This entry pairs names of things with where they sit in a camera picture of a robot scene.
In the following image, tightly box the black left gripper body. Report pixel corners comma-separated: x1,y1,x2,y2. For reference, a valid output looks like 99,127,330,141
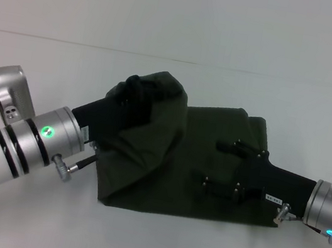
66,92,155,156

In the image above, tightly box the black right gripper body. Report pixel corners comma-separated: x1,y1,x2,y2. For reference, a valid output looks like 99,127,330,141
231,148,322,220

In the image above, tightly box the dark green printed t-shirt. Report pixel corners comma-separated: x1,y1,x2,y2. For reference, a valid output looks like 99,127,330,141
85,61,302,236

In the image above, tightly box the right arm connector cable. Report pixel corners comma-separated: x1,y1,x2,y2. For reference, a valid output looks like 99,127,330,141
272,201,311,233

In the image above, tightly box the arm connector cable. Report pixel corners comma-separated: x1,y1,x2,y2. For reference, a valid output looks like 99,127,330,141
272,201,311,233
50,147,99,188

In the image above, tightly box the left arm connector cable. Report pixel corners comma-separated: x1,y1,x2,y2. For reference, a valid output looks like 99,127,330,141
50,147,99,188

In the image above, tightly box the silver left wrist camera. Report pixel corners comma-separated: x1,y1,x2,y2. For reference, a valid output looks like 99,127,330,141
0,62,44,132

